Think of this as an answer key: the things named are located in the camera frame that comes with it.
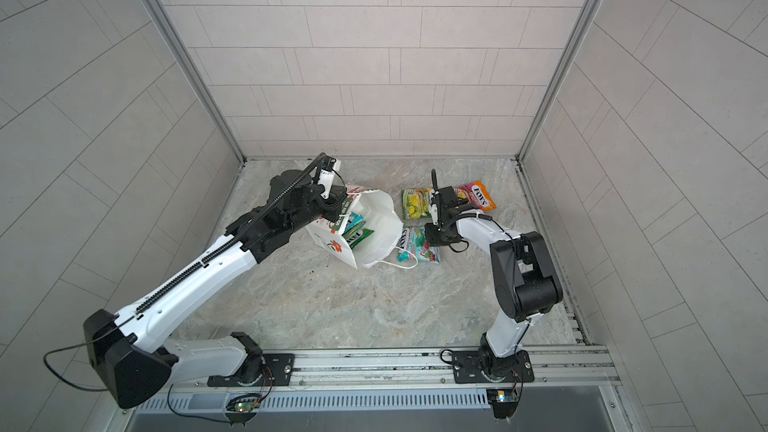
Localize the teal mint Fox's candy bag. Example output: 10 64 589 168
396 226 441 264

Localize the left circuit board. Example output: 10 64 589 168
225 393 262 427

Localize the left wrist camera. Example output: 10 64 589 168
316 156 339 200

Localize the white floral paper bag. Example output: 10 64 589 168
306 186 418 270

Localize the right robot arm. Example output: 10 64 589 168
425 186 563 382

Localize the orange pink Fox's candy bag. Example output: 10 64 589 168
455 181 496 212

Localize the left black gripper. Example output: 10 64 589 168
282 183 349 236

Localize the right circuit board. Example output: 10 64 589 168
486 388 521 420

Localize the circuit board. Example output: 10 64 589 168
486 388 521 420
225 393 262 427

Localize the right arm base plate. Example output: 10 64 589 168
448 348 535 384

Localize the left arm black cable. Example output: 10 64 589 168
43 317 265 424

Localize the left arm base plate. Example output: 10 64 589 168
206 353 296 388

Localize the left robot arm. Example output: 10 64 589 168
83 155 347 409

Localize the green yellow Fox's candy bag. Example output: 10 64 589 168
401 187 433 220

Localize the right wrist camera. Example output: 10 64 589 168
429 193 438 222

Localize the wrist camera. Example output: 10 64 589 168
429 193 438 222
316 156 339 200

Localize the aluminium mounting rail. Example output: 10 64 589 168
116 344 622 395

